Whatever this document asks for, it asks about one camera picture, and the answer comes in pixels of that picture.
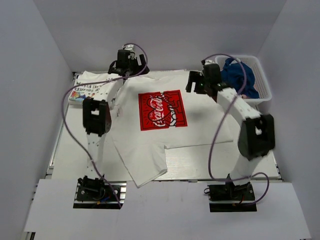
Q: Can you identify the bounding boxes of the pink t-shirt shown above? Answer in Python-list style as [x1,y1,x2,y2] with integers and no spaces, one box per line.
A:
[241,94,251,99]

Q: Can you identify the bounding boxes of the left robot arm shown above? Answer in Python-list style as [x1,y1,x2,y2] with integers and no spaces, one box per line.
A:
[82,44,150,178]

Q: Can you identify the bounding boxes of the white Coca-Cola t-shirt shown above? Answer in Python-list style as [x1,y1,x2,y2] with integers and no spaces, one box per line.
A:
[111,71,233,187]

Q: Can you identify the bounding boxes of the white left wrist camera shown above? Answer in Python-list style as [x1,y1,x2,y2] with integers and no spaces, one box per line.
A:
[122,44,135,53]

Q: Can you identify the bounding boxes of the folded white printed t-shirt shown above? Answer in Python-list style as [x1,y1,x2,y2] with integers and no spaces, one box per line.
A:
[68,71,123,105]

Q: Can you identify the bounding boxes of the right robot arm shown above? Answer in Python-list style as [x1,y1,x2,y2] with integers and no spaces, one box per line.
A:
[185,60,275,200]

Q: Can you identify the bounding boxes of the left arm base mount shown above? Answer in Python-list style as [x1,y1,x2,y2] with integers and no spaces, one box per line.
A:
[73,175,126,210]

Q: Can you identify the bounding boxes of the white perforated plastic basket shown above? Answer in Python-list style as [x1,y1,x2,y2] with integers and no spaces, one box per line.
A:
[214,55,272,106]

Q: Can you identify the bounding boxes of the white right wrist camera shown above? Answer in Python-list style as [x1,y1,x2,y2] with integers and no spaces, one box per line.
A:
[201,59,216,66]

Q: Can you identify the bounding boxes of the navy blue t-shirt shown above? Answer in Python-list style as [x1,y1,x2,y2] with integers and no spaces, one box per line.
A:
[220,57,260,99]

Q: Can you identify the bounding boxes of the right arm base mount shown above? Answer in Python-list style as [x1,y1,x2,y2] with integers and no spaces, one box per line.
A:
[203,182,257,213]

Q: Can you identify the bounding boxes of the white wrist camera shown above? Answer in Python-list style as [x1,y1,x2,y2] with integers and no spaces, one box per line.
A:
[122,44,135,53]
[201,59,216,66]

